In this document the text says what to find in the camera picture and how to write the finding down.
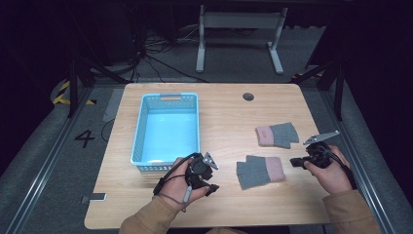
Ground grey floor tape strip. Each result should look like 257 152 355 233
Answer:
101 88 126 124

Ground black metal stand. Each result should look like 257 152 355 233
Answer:
66 58 131 119
291 59 346 122

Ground yellow and black floor tape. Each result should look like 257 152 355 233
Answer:
53 80 97 106

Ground light blue plastic basket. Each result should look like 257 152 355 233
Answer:
130 92 201 173

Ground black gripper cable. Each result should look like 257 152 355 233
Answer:
319 145 358 191
152 151 201 197

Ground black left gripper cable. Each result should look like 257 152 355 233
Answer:
152 151 201 197

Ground bundle of black floor cables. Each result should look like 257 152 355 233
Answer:
130 27 209 84

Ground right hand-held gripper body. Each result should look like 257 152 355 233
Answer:
303 130 341 170

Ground grey wrist cord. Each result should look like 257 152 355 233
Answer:
158 184 194 213

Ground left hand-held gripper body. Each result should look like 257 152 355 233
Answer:
185 151 219 193

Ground person's left hand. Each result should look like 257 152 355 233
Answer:
155 157 210 213

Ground person's right hand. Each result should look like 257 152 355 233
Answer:
303 144 354 196

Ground white metal stand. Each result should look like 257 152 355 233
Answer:
195 4 289 76

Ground grey pink sock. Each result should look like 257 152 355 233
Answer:
254 122 300 150
236 155 286 191

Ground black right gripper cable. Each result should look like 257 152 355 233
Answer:
319 145 358 191

